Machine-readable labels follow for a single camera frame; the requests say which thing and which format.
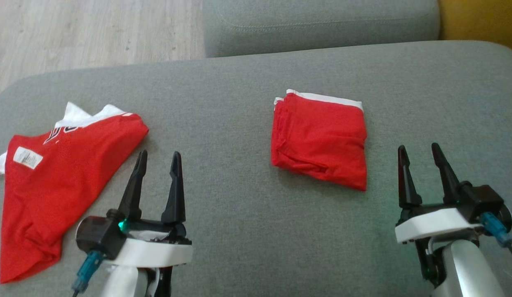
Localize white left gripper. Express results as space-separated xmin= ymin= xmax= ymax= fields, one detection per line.
xmin=102 ymin=149 xmax=193 ymax=269

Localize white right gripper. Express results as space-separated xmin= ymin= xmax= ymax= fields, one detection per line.
xmin=395 ymin=143 xmax=484 ymax=245

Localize red white Bulls jersey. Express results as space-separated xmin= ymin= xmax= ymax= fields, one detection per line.
xmin=0 ymin=102 xmax=150 ymax=285

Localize red Bulls 23 shorts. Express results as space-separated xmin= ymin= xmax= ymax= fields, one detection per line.
xmin=271 ymin=89 xmax=368 ymax=192

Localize large yellow sofa back cushion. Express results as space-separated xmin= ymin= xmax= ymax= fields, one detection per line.
xmin=437 ymin=0 xmax=512 ymax=54

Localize grey sofa seat cushion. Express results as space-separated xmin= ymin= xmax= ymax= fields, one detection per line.
xmin=202 ymin=0 xmax=441 ymax=58

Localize right camera cable blue plug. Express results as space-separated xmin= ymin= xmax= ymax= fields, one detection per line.
xmin=479 ymin=212 xmax=512 ymax=265

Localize camera cable blue plug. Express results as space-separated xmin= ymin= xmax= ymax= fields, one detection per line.
xmin=71 ymin=250 xmax=106 ymax=297
xmin=479 ymin=212 xmax=512 ymax=265

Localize left camera cable blue plug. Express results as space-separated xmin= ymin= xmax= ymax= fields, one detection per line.
xmin=71 ymin=250 xmax=106 ymax=297

